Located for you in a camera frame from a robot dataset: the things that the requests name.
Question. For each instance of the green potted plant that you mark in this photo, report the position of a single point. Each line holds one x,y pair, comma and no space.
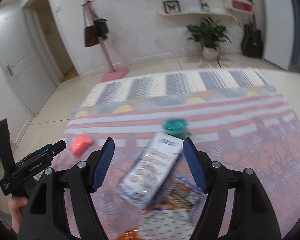
211,35

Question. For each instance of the red white wall box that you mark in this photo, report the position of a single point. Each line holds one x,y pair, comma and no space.
237,5

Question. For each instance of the brown hanging handbag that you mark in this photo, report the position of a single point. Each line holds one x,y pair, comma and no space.
90,36

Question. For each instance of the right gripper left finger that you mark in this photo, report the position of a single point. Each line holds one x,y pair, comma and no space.
44,216

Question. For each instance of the white curved wall shelf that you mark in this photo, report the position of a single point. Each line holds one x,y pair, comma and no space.
223,16

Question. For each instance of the blue white milk carton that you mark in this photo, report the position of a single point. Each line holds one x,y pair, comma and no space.
142,182

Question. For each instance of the small figurine on shelf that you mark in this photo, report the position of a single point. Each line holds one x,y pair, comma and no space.
204,7

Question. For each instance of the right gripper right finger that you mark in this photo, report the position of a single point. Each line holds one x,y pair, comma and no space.
252,217

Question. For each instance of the teal wrapper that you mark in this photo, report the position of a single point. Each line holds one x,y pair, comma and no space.
176,127

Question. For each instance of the pink wrapper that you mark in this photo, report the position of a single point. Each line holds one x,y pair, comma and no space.
80,144

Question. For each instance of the pink coat rack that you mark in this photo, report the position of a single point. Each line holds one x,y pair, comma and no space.
96,31

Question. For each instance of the orange snack packet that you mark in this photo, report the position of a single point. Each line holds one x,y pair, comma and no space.
130,235

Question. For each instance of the person's left hand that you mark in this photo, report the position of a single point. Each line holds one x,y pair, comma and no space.
15,204

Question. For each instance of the black acoustic guitar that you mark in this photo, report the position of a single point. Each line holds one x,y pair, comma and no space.
252,44

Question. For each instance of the black hanging handbag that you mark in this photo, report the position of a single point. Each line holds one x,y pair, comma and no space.
100,24

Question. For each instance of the polka dot paper bag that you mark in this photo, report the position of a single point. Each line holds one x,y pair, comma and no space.
166,224

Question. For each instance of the patterned pink tablecloth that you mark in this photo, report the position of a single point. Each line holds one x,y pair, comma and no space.
240,117

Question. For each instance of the framed butterfly picture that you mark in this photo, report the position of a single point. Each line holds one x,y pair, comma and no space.
171,7

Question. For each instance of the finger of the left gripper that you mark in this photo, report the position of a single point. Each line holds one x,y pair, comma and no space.
42,150
55,149

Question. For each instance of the white room door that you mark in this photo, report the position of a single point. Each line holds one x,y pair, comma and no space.
21,62

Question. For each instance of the white refrigerator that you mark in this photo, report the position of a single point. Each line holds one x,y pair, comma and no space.
279,43

